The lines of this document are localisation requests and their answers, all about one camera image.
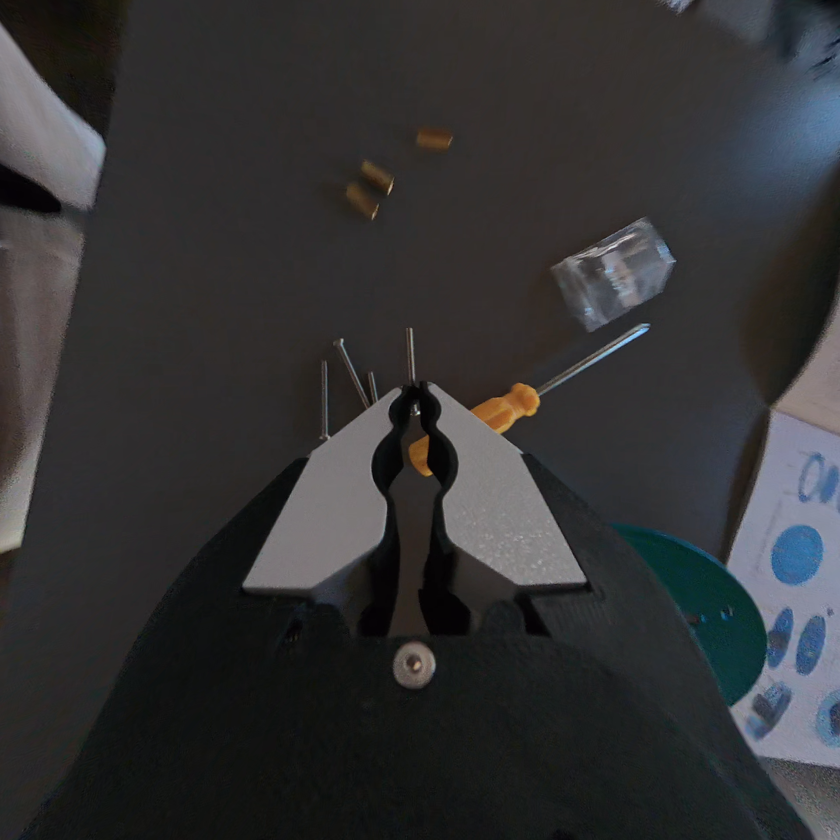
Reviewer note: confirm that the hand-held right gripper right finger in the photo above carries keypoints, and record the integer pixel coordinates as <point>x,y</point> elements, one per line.
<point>505,525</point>

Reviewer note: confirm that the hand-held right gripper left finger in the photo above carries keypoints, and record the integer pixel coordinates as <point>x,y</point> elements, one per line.
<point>315,525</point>

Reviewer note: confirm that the long metal screw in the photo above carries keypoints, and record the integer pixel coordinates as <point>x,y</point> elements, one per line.
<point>351,371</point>
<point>410,358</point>
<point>372,386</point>
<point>324,400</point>

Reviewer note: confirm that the printed instruction manual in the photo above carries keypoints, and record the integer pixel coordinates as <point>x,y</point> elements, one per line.
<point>797,558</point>

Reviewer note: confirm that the dark desk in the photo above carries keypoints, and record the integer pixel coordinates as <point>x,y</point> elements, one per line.
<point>229,262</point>

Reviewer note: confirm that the teal round plate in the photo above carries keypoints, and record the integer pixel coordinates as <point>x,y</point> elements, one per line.
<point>695,577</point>

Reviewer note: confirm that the clear plastic bag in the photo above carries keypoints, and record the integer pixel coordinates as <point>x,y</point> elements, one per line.
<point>613,272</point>

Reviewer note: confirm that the brass standoff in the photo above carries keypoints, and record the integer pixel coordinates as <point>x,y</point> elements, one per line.
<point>361,200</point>
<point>433,139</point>
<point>377,176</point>

